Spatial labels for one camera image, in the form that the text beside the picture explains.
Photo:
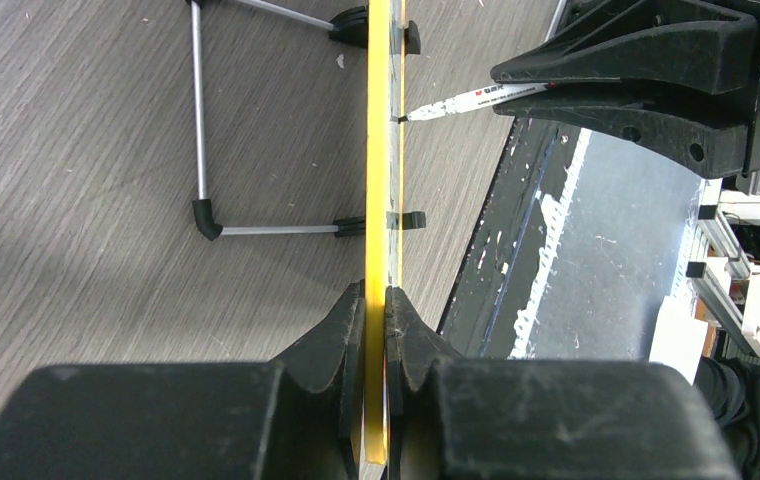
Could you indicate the black whiteboard foot left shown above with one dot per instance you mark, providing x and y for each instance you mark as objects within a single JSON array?
[{"x": 356, "y": 226}]

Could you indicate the black whiteboard foot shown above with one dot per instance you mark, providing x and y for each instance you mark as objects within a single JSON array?
[
  {"x": 350, "y": 27},
  {"x": 356, "y": 226}
]

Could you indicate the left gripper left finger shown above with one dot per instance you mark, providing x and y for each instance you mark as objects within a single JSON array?
[{"x": 295, "y": 416}]

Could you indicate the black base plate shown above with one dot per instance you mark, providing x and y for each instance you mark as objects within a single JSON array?
[{"x": 493, "y": 305}]

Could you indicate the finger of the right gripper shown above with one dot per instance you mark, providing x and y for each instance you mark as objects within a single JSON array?
[
  {"x": 688, "y": 128},
  {"x": 698, "y": 45}
]

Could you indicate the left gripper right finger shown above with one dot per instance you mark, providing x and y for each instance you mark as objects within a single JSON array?
[{"x": 453, "y": 417}]

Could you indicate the yellow framed whiteboard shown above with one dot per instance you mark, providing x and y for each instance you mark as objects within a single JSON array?
[{"x": 386, "y": 58}]

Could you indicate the black whiteboard foot right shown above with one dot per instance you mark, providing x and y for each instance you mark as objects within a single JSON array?
[{"x": 350, "y": 27}]

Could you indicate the white whiteboard marker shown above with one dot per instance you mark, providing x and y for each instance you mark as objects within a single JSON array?
[{"x": 474, "y": 100}]

